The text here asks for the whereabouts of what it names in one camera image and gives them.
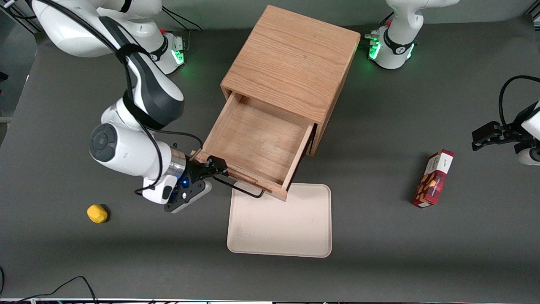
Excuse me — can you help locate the yellow lemon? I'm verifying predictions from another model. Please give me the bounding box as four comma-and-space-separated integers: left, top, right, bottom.
86, 204, 109, 224

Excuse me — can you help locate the black base power cable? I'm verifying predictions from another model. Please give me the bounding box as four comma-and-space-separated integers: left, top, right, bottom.
160, 9, 204, 33

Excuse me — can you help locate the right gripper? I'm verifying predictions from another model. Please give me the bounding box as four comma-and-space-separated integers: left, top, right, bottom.
143, 155, 230, 205

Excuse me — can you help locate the wooden drawer with handle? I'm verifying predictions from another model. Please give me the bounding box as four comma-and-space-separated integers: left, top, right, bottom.
195, 92, 318, 202

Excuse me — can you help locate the aluminium frame profile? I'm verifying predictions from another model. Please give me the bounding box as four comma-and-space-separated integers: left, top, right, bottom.
0, 5, 41, 34

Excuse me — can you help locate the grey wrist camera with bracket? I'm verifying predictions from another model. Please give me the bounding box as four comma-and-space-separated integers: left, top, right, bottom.
164, 179, 213, 213

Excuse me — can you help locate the thin black floor cable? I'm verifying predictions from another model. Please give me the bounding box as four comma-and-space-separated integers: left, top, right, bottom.
0, 276, 100, 304

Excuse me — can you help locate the beige plastic tray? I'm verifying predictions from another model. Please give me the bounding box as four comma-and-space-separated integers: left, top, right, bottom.
227, 182, 332, 258

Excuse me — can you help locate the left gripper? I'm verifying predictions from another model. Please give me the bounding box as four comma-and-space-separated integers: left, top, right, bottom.
472, 100, 540, 166

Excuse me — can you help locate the black arm-mounted cable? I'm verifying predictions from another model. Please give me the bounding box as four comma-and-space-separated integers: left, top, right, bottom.
8, 0, 204, 196

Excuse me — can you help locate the black metal drawer handle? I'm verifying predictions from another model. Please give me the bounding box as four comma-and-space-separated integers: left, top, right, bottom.
212, 174, 266, 199

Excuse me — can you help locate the red cookie box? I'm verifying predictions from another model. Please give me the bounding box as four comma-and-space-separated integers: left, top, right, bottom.
412, 149, 455, 209

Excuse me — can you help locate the oak wooden drawer cabinet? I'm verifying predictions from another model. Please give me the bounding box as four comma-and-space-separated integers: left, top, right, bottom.
221, 4, 362, 157

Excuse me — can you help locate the black cable loop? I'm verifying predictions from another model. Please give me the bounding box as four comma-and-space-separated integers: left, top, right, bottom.
498, 75, 540, 128

